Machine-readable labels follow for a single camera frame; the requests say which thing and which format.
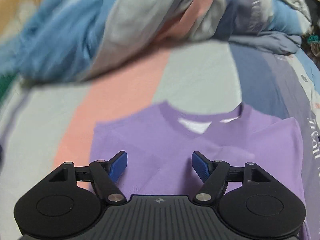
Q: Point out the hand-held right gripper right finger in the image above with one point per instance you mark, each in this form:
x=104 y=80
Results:
x=200 y=166

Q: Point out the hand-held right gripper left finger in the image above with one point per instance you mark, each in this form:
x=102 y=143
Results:
x=118 y=166

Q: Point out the purple sweatshirt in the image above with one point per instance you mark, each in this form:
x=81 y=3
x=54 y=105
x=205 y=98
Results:
x=162 y=142

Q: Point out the green cloth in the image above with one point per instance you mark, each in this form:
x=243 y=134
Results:
x=2 y=86

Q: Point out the striped duvet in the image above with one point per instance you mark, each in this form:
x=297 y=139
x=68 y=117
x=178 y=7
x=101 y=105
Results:
x=112 y=25

